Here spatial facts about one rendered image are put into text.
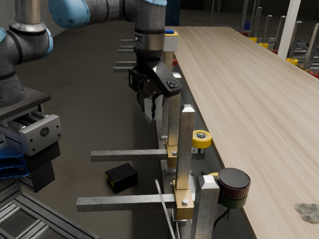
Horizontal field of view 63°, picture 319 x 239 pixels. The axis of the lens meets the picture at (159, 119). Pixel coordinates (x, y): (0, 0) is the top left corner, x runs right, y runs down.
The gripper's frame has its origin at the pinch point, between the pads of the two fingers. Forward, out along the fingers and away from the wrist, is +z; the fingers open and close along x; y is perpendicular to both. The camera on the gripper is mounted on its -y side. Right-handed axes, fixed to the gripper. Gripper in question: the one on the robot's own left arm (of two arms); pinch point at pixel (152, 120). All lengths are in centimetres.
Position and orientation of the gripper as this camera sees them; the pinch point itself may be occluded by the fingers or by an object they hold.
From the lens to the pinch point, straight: 75.5
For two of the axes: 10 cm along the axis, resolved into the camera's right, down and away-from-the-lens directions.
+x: -8.3, 2.5, -5.0
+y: -5.6, -4.2, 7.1
